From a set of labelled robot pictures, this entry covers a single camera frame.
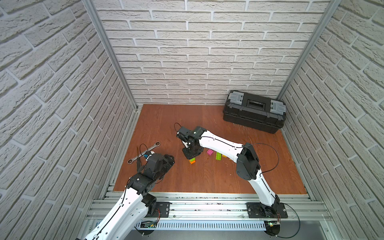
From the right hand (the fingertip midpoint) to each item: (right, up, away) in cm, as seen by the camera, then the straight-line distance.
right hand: (192, 155), depth 86 cm
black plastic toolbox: (+42, +27, +10) cm, 51 cm away
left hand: (-10, 0, -6) cm, 12 cm away
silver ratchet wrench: (-38, -5, +4) cm, 39 cm away
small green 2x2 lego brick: (+1, -2, -3) cm, 3 cm away
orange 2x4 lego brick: (0, -5, +2) cm, 5 cm away
